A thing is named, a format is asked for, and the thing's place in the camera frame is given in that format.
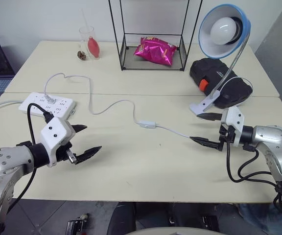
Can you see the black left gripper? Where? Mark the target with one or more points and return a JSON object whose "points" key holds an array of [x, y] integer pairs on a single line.
{"points": [[63, 154]]}

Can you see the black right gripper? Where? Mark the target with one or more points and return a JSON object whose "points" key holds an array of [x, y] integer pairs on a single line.
{"points": [[226, 137]]}

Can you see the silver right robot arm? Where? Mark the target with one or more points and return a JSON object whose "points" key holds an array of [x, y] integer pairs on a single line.
{"points": [[270, 137]]}

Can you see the blue gooseneck clip desk lamp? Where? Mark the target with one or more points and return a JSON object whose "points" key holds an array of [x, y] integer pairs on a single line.
{"points": [[246, 27]]}

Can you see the black case with orange latch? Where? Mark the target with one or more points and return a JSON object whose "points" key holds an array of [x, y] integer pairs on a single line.
{"points": [[209, 68]]}

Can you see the white power strip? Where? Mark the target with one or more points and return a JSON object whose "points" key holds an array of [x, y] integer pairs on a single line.
{"points": [[35, 100]]}

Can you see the small black metal floor object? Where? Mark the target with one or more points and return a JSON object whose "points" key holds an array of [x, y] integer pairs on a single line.
{"points": [[76, 225]]}

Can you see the dark rounded shape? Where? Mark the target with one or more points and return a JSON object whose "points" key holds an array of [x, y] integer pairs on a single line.
{"points": [[121, 218]]}

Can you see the small brown walnut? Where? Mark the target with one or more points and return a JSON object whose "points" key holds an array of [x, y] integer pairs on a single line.
{"points": [[81, 55]]}

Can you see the red rubber bulb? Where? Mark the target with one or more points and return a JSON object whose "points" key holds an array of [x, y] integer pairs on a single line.
{"points": [[93, 47]]}

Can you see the pink snack bag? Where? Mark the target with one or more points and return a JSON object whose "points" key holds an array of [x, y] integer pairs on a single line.
{"points": [[153, 51]]}

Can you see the clear drinking glass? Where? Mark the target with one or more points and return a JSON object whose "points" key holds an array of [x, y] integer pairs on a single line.
{"points": [[84, 36]]}

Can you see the pale curved robot torso edge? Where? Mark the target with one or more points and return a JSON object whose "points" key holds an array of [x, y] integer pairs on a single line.
{"points": [[170, 231]]}

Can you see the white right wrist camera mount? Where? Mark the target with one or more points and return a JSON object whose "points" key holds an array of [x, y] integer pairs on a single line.
{"points": [[234, 117]]}

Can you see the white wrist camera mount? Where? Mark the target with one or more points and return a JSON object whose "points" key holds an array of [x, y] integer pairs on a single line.
{"points": [[54, 132], [234, 117]]}

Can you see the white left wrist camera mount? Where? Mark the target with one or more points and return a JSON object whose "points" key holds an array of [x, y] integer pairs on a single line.
{"points": [[54, 132]]}

